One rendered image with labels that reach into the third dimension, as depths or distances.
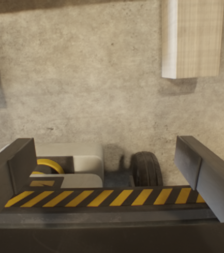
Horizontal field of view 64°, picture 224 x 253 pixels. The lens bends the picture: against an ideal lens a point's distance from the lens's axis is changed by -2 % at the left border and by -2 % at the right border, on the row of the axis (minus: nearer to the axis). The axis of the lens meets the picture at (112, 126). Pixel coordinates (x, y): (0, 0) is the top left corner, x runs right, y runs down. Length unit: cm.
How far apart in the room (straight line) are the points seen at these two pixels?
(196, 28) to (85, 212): 39
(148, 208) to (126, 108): 32
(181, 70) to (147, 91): 13
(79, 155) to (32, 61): 28
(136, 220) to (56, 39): 44
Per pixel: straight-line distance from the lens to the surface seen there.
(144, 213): 25
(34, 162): 17
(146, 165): 44
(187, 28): 44
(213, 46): 46
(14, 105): 57
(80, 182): 33
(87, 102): 51
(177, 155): 17
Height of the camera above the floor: 50
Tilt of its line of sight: 73 degrees down
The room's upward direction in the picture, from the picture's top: 174 degrees clockwise
